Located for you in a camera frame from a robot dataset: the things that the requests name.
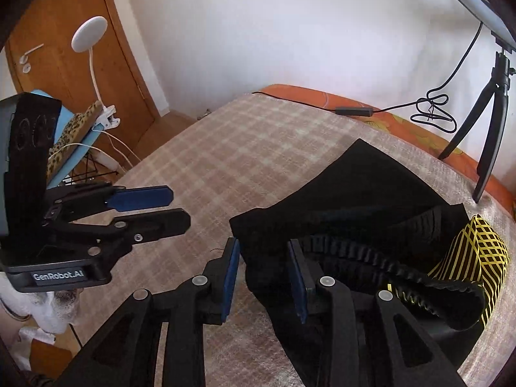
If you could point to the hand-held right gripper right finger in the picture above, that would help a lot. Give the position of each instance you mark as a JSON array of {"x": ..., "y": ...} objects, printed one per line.
[{"x": 298, "y": 286}]

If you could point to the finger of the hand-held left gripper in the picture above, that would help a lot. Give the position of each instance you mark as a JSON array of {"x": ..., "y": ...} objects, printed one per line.
[
  {"x": 141, "y": 198},
  {"x": 161, "y": 222}
]

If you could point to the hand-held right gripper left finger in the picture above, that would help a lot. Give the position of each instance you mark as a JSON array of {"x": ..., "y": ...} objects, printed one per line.
[{"x": 229, "y": 276}]

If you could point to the black pants with yellow pattern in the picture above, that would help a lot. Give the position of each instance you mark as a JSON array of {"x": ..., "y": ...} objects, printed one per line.
[{"x": 363, "y": 193}]

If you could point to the white power strip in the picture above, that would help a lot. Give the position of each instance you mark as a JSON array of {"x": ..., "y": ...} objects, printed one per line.
[{"x": 107, "y": 160}]

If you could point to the light blue chair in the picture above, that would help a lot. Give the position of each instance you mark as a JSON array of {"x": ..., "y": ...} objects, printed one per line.
[{"x": 86, "y": 146}]

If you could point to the leopard print cloth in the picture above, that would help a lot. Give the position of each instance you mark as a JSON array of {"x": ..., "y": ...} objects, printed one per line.
[{"x": 80, "y": 123}]

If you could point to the silver door keyhole plate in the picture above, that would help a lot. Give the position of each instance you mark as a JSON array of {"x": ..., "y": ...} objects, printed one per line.
[{"x": 25, "y": 68}]

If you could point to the beige checked blanket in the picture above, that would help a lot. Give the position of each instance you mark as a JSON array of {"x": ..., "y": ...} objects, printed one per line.
[{"x": 242, "y": 149}]

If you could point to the wooden door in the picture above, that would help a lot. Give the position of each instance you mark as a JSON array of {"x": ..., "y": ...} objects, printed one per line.
[{"x": 121, "y": 68}]

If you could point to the white plastic bag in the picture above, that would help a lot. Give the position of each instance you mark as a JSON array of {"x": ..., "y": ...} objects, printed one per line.
[{"x": 48, "y": 310}]

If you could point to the white clip lamp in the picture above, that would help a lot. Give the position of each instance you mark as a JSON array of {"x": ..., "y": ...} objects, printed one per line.
[{"x": 88, "y": 34}]

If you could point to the black tripod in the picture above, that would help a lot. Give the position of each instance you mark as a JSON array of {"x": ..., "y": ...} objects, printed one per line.
[{"x": 490, "y": 145}]

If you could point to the flat light panel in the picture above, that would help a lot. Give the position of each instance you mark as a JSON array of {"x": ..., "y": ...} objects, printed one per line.
[{"x": 481, "y": 10}]

